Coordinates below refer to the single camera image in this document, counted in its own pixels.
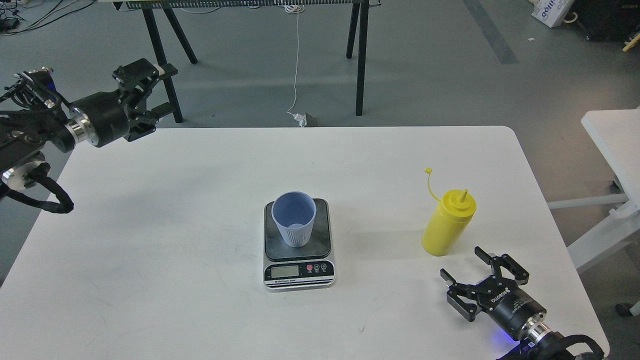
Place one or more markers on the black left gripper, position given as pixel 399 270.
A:
pixel 100 119

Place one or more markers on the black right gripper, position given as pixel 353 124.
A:
pixel 498 296

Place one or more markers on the yellow squeeze bottle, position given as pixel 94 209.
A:
pixel 453 213

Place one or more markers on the blue plastic cup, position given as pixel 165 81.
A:
pixel 294 214

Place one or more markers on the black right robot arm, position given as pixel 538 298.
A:
pixel 542 343

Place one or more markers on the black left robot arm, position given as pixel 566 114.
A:
pixel 46 116

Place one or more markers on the silver digital kitchen scale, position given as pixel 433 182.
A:
pixel 312 266

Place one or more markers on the white power adapter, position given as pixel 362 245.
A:
pixel 306 120

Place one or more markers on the black trestle table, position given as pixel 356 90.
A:
pixel 356 39

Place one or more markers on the white cardboard box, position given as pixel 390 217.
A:
pixel 553 13

